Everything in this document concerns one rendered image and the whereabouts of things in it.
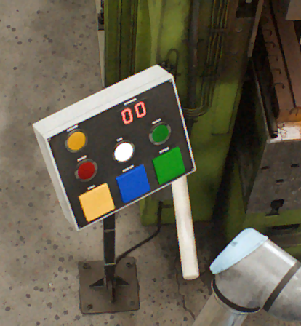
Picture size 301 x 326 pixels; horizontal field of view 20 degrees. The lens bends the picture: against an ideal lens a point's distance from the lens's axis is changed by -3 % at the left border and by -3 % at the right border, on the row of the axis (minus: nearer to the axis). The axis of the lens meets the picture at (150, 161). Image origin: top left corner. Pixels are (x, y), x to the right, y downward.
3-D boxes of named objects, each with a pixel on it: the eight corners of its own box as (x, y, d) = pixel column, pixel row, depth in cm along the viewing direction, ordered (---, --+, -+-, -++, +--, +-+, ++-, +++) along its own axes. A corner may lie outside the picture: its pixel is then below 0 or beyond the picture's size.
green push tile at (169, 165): (185, 172, 219) (179, 147, 214) (159, 185, 217) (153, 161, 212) (182, 169, 220) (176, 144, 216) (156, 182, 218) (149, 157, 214)
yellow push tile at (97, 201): (115, 208, 213) (107, 184, 209) (87, 222, 210) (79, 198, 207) (112, 205, 214) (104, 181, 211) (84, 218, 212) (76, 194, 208)
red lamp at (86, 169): (97, 180, 206) (96, 171, 203) (76, 181, 206) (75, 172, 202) (95, 168, 208) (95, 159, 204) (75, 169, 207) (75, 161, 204)
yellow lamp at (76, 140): (86, 150, 202) (86, 140, 198) (67, 152, 201) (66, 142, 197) (86, 138, 203) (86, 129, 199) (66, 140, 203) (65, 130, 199)
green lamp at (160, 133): (169, 142, 212) (171, 133, 208) (150, 144, 212) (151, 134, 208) (168, 132, 213) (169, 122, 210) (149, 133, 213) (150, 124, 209)
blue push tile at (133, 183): (151, 190, 216) (144, 165, 212) (124, 203, 214) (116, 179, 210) (147, 187, 217) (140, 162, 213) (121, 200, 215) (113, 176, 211)
